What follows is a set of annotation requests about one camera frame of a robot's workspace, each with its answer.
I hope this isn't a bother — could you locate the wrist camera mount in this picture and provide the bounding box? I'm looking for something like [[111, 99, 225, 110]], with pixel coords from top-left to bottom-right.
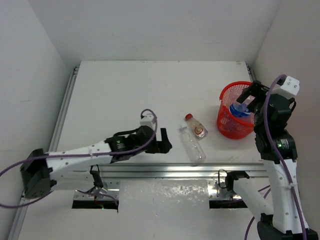
[[140, 113, 156, 130], [277, 76, 300, 98]]

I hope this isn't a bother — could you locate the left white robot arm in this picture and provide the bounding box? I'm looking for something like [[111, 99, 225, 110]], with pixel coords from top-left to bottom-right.
[[20, 125, 173, 200]]

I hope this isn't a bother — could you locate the blue label bottle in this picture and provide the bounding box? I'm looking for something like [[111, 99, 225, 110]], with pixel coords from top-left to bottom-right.
[[228, 100, 252, 118]]

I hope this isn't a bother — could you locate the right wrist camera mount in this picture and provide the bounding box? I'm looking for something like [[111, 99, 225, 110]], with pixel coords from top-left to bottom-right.
[[277, 76, 300, 98]]

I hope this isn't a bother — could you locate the small red cap bottle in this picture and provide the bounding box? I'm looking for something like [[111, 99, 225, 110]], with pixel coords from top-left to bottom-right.
[[184, 113, 208, 140]]

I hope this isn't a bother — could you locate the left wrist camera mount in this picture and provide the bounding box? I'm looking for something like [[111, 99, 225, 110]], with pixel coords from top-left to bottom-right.
[[140, 113, 156, 130]]

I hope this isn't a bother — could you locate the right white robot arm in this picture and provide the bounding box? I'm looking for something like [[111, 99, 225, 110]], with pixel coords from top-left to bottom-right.
[[225, 74, 319, 240]]

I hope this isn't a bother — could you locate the white foam sheet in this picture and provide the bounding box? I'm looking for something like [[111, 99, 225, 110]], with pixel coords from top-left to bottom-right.
[[118, 179, 209, 213]]

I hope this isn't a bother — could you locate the clear bottle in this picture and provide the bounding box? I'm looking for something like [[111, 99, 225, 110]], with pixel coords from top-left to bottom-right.
[[179, 124, 206, 164]]

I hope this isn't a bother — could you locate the aluminium front rail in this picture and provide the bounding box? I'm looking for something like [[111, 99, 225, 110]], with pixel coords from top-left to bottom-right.
[[42, 162, 268, 180]]

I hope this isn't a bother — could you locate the left aluminium side rail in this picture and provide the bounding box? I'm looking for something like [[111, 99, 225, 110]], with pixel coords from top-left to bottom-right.
[[7, 64, 80, 240]]

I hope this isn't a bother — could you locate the red mesh plastic bin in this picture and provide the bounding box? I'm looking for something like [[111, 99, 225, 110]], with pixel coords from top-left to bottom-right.
[[216, 81, 254, 140]]

